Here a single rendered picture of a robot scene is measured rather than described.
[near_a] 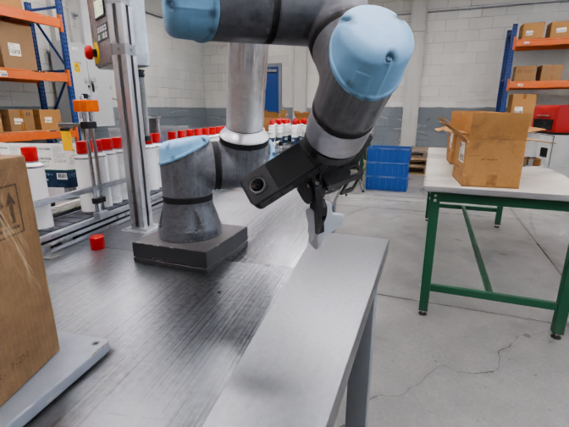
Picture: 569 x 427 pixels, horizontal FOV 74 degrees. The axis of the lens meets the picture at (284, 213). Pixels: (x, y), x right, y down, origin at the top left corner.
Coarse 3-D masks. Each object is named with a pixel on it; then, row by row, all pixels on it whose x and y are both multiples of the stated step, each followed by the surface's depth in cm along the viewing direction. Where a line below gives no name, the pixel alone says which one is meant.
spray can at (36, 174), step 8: (24, 152) 89; (32, 152) 89; (32, 160) 90; (32, 168) 89; (40, 168) 91; (32, 176) 90; (40, 176) 91; (32, 184) 90; (40, 184) 91; (32, 192) 90; (40, 192) 91; (48, 192) 94; (40, 208) 92; (48, 208) 94; (40, 216) 92; (48, 216) 94; (40, 224) 93; (48, 224) 94
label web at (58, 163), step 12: (12, 144) 125; (24, 144) 124; (36, 144) 123; (48, 144) 122; (60, 144) 121; (72, 144) 123; (48, 156) 123; (60, 156) 122; (72, 156) 124; (48, 168) 124; (60, 168) 124; (72, 168) 125; (48, 180) 126; (60, 180) 125; (72, 180) 125
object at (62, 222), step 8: (152, 192) 136; (112, 208) 114; (64, 216) 106; (72, 216) 106; (80, 216) 106; (88, 216) 106; (56, 224) 99; (64, 224) 99; (72, 224) 100; (40, 232) 92; (48, 232) 93
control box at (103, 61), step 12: (132, 0) 98; (132, 12) 99; (144, 12) 101; (96, 24) 103; (144, 24) 101; (96, 36) 105; (108, 36) 97; (144, 36) 102; (96, 48) 106; (108, 48) 99; (144, 48) 102; (96, 60) 108; (108, 60) 100; (144, 60) 103
